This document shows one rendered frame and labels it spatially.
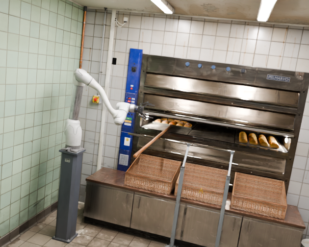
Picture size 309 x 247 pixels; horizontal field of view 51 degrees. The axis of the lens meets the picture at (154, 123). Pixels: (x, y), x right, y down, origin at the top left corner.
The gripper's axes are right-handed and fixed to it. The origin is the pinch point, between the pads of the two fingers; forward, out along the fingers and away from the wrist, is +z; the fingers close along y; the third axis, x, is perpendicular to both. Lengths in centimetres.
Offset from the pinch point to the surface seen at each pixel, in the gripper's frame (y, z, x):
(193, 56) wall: -66, 28, -55
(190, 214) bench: 106, 55, 0
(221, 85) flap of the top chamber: -36, 65, -56
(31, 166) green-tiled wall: 76, -120, 34
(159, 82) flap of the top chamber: -30, -9, -55
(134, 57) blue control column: -56, -45, -53
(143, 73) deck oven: -38, -31, -56
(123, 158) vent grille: 74, -44, -53
